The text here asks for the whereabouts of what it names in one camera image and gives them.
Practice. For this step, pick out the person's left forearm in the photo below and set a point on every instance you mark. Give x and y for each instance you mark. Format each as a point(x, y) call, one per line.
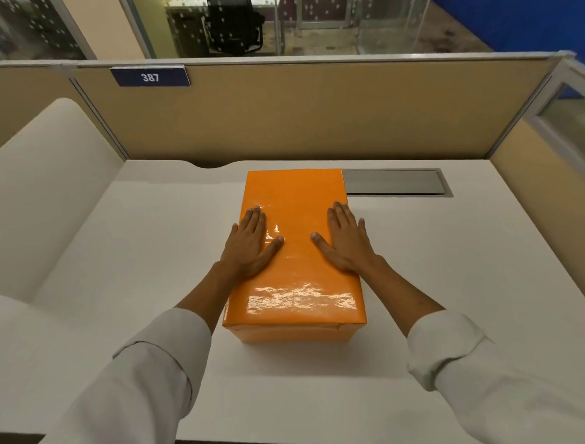
point(151, 366)

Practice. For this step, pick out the person's left thumb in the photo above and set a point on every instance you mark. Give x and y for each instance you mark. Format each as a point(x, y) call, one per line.
point(273, 248)

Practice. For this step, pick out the person's left middle finger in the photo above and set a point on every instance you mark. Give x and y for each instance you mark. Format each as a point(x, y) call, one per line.
point(255, 223)

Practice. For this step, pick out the person's left little finger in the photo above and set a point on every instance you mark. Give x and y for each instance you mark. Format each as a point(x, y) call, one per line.
point(236, 234)

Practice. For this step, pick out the person's right hand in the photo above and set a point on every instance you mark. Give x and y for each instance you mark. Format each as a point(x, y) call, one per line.
point(352, 251)

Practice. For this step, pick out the clear glass enclosure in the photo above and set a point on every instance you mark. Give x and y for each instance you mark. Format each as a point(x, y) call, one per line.
point(393, 25)

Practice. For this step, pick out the beige partition with glass pane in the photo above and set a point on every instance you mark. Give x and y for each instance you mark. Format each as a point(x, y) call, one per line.
point(544, 164)

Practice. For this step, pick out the person's right forearm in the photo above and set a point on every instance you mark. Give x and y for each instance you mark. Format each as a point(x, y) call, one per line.
point(457, 366)

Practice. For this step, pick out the black office chair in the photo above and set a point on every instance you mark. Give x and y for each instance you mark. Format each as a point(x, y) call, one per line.
point(234, 25)

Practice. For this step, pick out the orange glossy box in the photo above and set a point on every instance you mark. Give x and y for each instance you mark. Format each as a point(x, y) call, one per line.
point(297, 283)

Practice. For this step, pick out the person's right thumb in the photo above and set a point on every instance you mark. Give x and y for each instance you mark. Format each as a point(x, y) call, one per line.
point(324, 249)

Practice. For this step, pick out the person's right little finger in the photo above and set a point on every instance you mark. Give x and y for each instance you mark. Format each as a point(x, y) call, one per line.
point(362, 232)

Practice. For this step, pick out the person's left hand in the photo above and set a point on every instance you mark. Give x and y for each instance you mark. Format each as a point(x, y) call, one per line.
point(247, 251)

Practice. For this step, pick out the beige cubicle partition panel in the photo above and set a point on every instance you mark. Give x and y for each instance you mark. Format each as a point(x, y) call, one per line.
point(310, 109)

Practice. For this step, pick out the blue number sign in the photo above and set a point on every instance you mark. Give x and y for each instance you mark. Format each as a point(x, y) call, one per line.
point(151, 77)

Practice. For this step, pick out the person's right middle finger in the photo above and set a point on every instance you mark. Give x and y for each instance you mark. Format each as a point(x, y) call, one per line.
point(342, 220)

